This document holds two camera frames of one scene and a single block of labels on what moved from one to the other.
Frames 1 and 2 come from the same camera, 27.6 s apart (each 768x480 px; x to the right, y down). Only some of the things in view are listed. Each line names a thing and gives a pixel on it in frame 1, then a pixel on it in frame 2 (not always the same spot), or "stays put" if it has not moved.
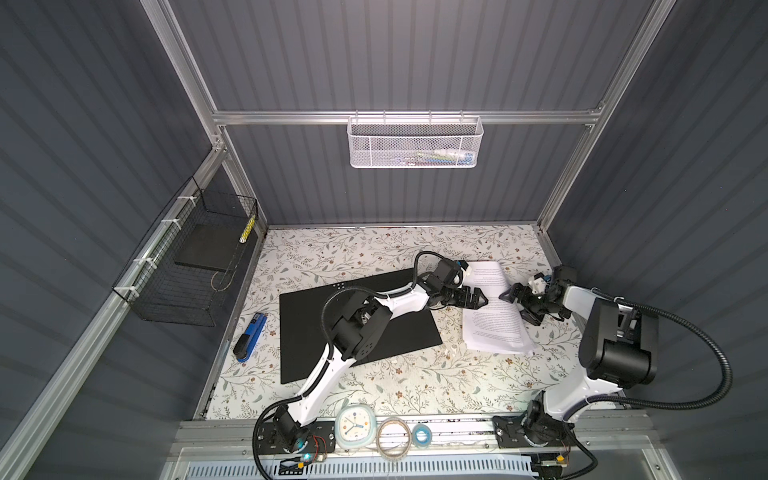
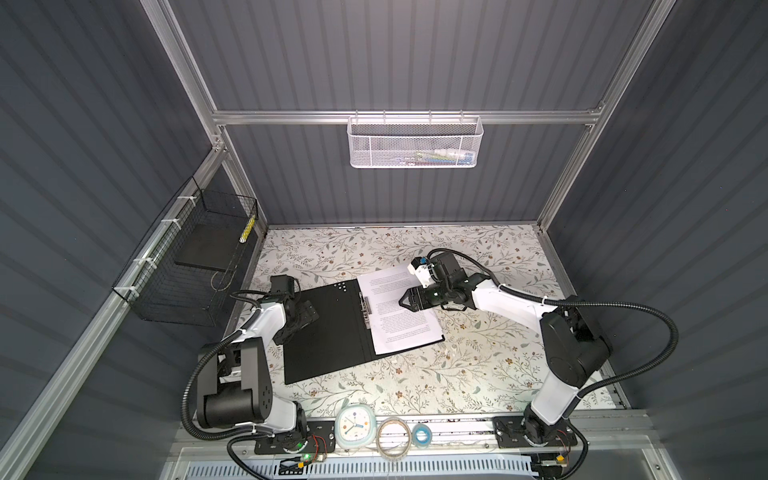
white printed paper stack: x=498 y=325 → x=393 y=326
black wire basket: x=184 y=271 stays put
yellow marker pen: x=247 y=230 stays put
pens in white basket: x=437 y=156 stays put
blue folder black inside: x=303 y=347 stays put
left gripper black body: x=444 y=291 → x=303 y=315
